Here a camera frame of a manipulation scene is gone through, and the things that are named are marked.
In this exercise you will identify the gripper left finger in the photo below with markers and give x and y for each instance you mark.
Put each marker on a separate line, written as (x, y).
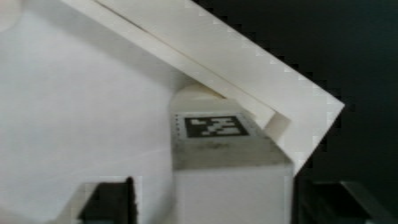
(110, 206)

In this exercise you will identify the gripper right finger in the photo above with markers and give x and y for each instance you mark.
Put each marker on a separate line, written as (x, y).
(337, 203)

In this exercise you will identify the white table leg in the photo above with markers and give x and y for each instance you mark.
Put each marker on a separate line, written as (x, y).
(232, 171)

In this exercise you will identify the white square tabletop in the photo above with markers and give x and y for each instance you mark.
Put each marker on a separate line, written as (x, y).
(97, 58)

